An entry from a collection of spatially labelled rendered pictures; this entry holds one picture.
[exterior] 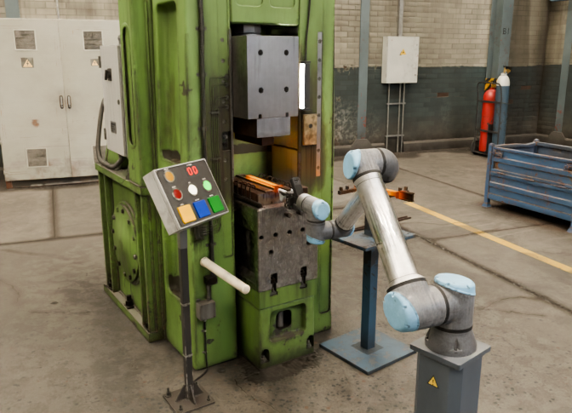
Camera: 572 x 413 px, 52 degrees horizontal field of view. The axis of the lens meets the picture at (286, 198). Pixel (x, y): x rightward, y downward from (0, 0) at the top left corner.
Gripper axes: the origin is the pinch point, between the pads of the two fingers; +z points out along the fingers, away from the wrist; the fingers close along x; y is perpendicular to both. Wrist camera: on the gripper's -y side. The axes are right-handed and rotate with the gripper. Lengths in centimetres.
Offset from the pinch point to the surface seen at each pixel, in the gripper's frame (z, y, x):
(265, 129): 4.3, -30.9, -7.2
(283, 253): -4.4, 34.4, -0.3
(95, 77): 529, -15, 52
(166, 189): -17, -12, -69
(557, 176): 75, 52, 371
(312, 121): 16.4, -30.9, 30.3
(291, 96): 5.0, -46.4, 8.1
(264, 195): 2.9, 3.3, -8.5
